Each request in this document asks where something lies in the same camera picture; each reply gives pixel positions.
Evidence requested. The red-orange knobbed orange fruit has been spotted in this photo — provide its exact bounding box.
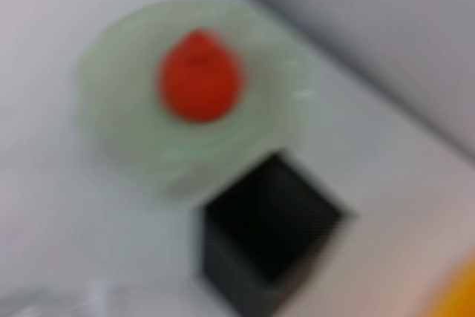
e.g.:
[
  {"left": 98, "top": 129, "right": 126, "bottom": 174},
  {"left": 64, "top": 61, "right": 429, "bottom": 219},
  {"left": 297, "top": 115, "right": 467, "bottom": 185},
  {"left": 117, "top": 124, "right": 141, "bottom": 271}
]
[{"left": 155, "top": 27, "right": 246, "bottom": 125}]

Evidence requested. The black mesh pen holder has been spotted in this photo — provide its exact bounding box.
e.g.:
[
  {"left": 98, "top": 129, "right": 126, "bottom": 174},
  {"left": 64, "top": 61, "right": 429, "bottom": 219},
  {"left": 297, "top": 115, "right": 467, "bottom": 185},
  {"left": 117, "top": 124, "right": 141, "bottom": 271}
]
[{"left": 200, "top": 149, "right": 359, "bottom": 317}]

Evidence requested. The clear greenish glass fruit plate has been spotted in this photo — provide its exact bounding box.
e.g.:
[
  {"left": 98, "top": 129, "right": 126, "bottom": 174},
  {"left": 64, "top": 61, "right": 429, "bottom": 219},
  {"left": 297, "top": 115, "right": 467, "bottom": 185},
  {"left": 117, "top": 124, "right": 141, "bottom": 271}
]
[{"left": 76, "top": 0, "right": 324, "bottom": 206}]

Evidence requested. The yellow plastic bin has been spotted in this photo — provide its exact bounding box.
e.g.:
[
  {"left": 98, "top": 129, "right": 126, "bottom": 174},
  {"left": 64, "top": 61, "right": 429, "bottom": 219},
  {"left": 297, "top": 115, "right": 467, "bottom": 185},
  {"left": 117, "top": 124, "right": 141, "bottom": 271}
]
[{"left": 419, "top": 249, "right": 475, "bottom": 317}]

